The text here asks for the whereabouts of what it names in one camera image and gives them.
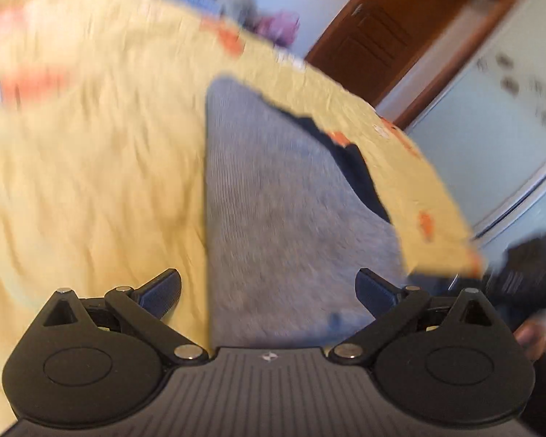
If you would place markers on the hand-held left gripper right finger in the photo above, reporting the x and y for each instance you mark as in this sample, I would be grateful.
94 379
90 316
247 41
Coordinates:
373 289

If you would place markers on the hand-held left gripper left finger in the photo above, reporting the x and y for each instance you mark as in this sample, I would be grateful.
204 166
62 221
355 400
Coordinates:
164 291

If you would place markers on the navy and grey sweater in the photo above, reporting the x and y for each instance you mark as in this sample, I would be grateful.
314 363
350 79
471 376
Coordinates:
277 200

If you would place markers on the person's right hand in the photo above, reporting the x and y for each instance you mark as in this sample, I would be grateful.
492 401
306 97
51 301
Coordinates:
532 337

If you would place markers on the yellow printed blanket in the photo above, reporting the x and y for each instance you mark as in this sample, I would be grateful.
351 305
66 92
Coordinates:
95 168

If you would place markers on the pale frosted wardrobe door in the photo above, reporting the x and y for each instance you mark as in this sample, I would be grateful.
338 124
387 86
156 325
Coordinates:
496 127

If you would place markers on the brown wooden door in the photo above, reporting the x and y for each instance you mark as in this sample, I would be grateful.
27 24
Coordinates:
382 32

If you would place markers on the pink plastic bag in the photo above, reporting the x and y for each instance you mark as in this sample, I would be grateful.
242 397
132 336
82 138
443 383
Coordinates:
277 25

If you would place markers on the grey garment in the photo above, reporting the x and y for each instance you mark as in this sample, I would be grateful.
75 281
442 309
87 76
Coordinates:
234 0

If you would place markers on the brown wooden door frame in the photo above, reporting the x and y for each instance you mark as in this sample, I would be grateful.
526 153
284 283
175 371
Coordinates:
446 68

